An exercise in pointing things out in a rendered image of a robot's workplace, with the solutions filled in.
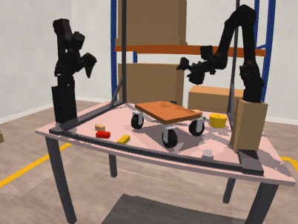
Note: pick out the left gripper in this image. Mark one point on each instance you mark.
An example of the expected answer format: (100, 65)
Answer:
(184, 65)

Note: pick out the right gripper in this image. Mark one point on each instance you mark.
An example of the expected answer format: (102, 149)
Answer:
(67, 77)

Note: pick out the red toy building brick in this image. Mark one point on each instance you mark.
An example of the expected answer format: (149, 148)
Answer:
(105, 135)

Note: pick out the yellow short cylinder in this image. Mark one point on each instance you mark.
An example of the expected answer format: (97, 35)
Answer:
(217, 120)

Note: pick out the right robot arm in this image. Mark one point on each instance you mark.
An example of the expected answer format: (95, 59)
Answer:
(73, 47)

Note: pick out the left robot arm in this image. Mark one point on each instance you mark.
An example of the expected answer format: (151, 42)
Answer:
(245, 17)

